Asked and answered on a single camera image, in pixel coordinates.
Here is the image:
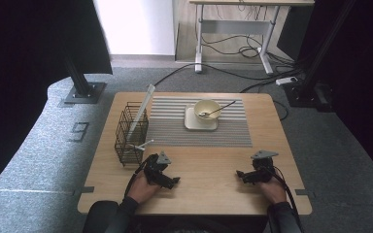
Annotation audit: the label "right hand-held gripper cable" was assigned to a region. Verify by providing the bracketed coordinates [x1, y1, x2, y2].
[265, 164, 305, 233]

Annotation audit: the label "hand-held gripper cable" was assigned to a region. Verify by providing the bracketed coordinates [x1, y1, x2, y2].
[123, 160, 152, 199]
[265, 164, 305, 233]

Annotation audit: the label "black metal stand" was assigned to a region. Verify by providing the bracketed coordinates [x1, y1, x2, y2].
[60, 52, 108, 105]
[284, 0, 357, 113]

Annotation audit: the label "thin black looped cable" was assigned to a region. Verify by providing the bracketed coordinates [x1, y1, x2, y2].
[272, 99, 289, 121]

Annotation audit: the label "metal spoon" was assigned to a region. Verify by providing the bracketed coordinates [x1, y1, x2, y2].
[198, 100, 237, 118]

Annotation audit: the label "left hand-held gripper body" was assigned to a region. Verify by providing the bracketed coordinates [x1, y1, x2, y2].
[142, 150, 173, 189]

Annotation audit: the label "person's right hand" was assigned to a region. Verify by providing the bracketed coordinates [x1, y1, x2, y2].
[257, 177, 288, 206]

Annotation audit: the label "black rounded pad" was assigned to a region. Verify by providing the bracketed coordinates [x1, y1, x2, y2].
[82, 200, 120, 233]

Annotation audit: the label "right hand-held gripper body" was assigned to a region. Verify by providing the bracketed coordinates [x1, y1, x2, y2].
[245, 150, 280, 186]

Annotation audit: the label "bundle of black cables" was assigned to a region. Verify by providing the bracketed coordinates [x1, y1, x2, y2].
[201, 32, 264, 60]

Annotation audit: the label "long white flat stick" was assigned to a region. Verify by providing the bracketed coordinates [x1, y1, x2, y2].
[126, 83, 156, 141]

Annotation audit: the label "black curtain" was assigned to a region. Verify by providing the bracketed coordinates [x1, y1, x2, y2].
[0, 0, 114, 202]
[276, 0, 373, 188]

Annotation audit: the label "grey striped placemat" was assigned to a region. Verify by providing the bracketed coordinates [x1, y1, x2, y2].
[145, 96, 254, 149]

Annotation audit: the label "person's left hand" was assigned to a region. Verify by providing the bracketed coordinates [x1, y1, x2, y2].
[127, 172, 161, 205]

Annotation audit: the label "white-legged desk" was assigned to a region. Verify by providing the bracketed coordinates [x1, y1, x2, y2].
[187, 0, 316, 76]

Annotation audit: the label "cream bowl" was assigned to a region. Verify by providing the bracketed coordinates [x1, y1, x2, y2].
[193, 99, 222, 125]

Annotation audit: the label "long black floor cable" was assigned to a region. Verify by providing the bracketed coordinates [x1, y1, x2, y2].
[153, 62, 302, 88]

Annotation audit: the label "cream square plate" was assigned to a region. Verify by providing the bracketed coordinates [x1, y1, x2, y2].
[184, 104, 220, 132]

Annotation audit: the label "black wire basket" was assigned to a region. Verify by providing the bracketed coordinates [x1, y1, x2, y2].
[114, 101, 150, 168]

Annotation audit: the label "white power strip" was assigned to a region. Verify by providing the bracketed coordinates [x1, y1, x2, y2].
[275, 76, 299, 86]

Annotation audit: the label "grey tape strip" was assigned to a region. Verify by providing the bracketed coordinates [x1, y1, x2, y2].
[73, 185, 95, 197]
[294, 188, 317, 199]

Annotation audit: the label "left hand-held gripper cable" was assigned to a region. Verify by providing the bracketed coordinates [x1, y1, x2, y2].
[123, 160, 152, 199]

